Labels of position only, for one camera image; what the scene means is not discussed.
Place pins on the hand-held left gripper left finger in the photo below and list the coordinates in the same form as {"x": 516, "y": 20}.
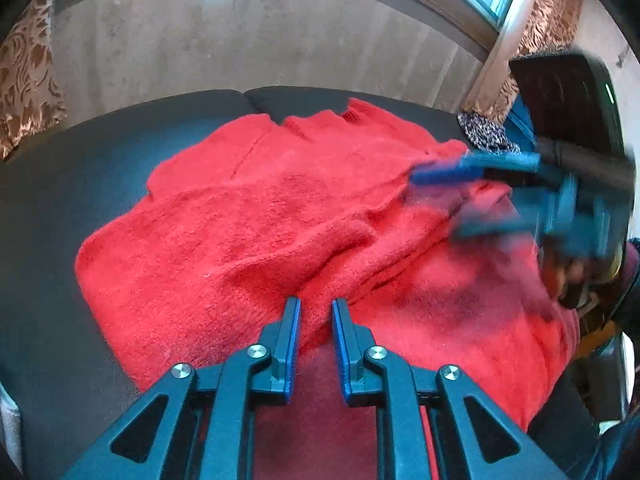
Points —
{"x": 292, "y": 340}

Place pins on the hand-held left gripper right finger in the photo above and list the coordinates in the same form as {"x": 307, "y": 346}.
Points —
{"x": 340, "y": 350}

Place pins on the red knitted sweater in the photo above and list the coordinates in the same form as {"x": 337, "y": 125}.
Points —
{"x": 250, "y": 210}

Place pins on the brown floral curtain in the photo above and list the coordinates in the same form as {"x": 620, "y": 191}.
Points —
{"x": 30, "y": 85}
{"x": 550, "y": 20}

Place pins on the leopard print garment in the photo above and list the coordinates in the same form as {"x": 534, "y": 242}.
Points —
{"x": 482, "y": 132}

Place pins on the person's right hand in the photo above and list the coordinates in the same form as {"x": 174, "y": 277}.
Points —
{"x": 572, "y": 275}

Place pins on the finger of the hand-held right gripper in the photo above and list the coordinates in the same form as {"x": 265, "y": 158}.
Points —
{"x": 500, "y": 225}
{"x": 465, "y": 170}

